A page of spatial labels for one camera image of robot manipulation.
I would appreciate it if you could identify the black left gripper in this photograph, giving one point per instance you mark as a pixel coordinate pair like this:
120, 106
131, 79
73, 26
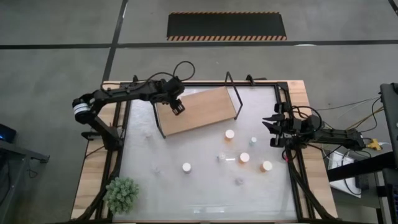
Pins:
171, 90

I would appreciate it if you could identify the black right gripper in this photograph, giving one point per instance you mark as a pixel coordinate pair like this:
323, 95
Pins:
292, 126

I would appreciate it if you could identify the white opaque medicine bottle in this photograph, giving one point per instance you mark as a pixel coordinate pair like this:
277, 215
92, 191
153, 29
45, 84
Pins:
147, 133

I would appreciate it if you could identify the orange pill bottle white cap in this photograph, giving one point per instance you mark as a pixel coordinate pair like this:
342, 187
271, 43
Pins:
229, 134
244, 157
266, 165

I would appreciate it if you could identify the pink medicine bottle white cap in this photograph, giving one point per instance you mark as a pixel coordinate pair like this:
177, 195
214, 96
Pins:
186, 167

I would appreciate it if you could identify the clear medicine bottle red pills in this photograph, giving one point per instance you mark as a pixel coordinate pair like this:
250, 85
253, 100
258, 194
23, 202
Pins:
239, 181

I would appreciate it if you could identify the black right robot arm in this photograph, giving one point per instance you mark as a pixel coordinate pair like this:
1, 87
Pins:
335, 135

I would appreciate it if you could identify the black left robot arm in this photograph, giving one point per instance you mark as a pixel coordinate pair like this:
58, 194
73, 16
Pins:
124, 92

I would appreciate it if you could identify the white box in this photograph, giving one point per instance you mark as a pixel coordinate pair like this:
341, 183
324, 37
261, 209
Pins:
337, 161

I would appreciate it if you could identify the black desk beam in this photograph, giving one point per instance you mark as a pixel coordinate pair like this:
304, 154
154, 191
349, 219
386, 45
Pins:
357, 168

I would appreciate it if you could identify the black hazard-striped floor mat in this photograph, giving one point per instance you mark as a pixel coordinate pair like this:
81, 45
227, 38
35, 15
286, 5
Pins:
226, 26

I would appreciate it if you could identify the yellow power splitter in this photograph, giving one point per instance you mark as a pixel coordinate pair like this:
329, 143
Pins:
374, 144

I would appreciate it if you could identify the green artificial plant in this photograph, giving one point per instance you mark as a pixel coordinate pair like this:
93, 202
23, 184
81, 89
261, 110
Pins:
121, 194

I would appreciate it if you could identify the grey side desk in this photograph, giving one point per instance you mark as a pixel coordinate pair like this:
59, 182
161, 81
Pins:
15, 152

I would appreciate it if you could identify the blue-lit black device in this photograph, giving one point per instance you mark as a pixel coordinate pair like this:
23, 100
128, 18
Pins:
6, 133

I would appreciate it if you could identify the wooden shelf black metal frame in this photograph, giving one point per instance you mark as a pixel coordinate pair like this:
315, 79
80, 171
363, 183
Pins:
202, 109

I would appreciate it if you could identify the black aluminium table frame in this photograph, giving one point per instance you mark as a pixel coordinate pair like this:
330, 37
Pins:
205, 84

